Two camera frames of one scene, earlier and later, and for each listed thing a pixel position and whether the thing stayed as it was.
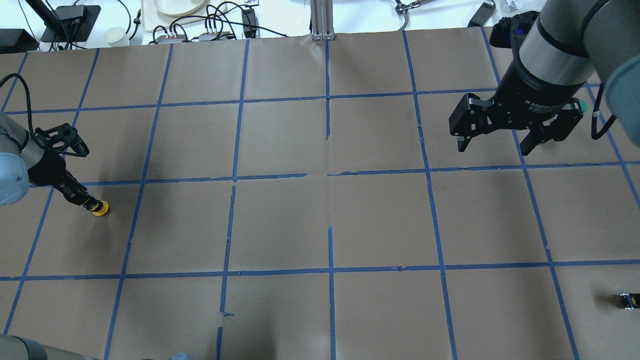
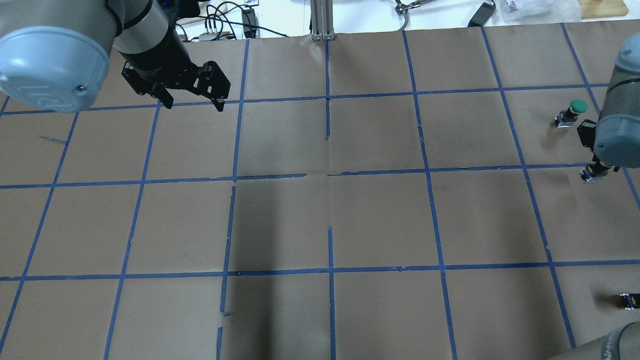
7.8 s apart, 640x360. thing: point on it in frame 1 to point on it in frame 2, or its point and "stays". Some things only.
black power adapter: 482,14 stays
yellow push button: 103,210 to 590,174
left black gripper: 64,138 to 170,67
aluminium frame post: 322,19 stays
